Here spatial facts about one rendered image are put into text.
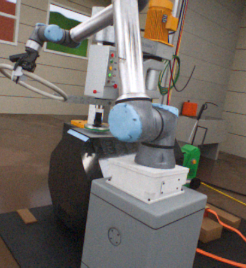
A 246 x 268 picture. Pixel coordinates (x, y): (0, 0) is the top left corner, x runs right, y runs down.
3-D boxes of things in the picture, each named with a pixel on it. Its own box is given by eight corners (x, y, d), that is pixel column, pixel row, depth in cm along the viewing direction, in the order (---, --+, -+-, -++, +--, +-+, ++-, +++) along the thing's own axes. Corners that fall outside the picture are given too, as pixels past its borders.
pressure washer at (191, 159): (184, 180, 427) (195, 124, 412) (199, 189, 396) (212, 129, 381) (165, 180, 412) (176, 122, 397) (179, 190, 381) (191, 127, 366)
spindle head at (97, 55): (111, 100, 266) (118, 52, 258) (129, 103, 253) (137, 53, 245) (82, 98, 239) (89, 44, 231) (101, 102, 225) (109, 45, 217)
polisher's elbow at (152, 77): (134, 87, 286) (137, 67, 283) (145, 88, 301) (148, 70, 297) (149, 89, 274) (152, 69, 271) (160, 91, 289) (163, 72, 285)
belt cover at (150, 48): (151, 62, 303) (153, 46, 301) (171, 64, 288) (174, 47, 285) (85, 45, 230) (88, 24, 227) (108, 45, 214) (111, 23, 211)
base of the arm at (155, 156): (181, 166, 133) (185, 145, 132) (163, 171, 117) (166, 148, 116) (146, 157, 143) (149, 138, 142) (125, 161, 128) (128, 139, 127)
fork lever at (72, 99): (109, 104, 264) (111, 99, 263) (125, 107, 252) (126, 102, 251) (48, 99, 211) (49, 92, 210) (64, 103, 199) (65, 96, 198)
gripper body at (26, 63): (27, 69, 160) (36, 50, 162) (14, 64, 161) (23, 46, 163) (33, 74, 168) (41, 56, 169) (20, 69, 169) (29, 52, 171)
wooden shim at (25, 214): (16, 211, 258) (16, 210, 258) (27, 209, 264) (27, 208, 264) (26, 224, 239) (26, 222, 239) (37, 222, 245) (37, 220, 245)
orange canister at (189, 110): (178, 115, 559) (181, 99, 553) (191, 116, 595) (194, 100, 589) (187, 117, 544) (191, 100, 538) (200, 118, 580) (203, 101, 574)
